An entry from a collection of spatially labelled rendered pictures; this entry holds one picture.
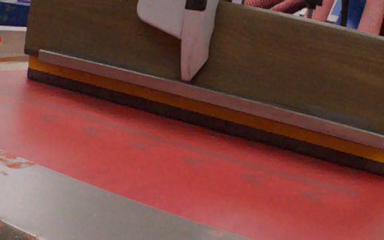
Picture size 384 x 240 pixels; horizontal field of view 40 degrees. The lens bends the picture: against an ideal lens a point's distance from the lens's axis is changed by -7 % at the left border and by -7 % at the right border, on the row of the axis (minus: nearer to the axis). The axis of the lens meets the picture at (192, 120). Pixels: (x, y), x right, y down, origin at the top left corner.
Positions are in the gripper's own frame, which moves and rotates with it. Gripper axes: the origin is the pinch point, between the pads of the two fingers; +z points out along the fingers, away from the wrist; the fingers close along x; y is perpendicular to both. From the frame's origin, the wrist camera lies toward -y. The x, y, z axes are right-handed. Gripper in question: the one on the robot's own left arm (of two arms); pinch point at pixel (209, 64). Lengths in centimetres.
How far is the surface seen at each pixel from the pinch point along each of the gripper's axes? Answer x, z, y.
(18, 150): 18.7, 4.8, 2.7
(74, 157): 16.6, 4.8, 0.4
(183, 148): 8.1, 4.9, -2.2
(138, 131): 7.1, 4.8, 1.6
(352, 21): -107, -12, 1
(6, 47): -6.4, 2.5, 26.6
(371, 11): -82, -14, -6
